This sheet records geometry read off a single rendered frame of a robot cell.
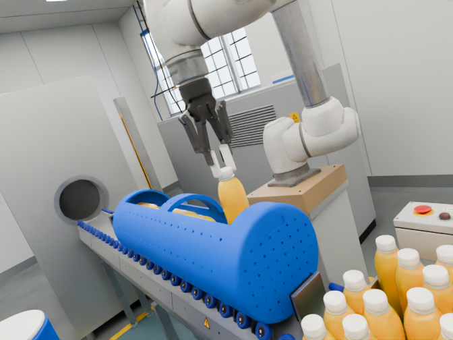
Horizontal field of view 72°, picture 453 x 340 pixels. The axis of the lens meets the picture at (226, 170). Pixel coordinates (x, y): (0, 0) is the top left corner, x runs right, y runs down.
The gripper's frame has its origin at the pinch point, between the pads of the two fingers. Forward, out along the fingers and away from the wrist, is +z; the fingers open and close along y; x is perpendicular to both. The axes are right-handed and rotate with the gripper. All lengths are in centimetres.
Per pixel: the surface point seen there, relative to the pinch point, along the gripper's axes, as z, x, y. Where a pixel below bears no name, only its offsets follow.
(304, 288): 31.0, 16.6, 1.6
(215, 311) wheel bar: 42.2, -12.8, 11.2
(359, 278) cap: 26.8, 29.1, -1.8
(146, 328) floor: 134, -175, 3
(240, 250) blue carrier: 17.0, 10.6, 10.3
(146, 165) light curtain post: 10, -130, -32
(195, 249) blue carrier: 18.9, -6.1, 12.4
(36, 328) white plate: 31, -48, 52
